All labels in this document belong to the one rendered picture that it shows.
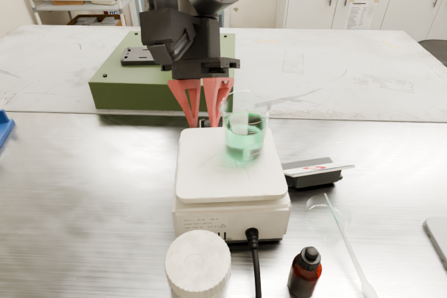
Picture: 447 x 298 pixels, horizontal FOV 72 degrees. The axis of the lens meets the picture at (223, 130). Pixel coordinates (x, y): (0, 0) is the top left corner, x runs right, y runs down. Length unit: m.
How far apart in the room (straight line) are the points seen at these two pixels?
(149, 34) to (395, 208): 0.39
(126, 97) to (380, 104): 0.50
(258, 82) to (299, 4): 2.10
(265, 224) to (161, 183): 0.17
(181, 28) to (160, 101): 0.24
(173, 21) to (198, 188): 0.19
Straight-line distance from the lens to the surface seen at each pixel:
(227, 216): 0.34
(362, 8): 2.91
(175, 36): 0.37
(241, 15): 3.35
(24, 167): 0.57
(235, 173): 0.34
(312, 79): 0.73
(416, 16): 3.12
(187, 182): 0.34
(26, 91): 0.78
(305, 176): 0.44
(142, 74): 0.62
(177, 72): 0.44
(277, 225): 0.36
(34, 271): 0.43
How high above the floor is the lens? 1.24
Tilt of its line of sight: 38 degrees down
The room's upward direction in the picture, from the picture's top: straight up
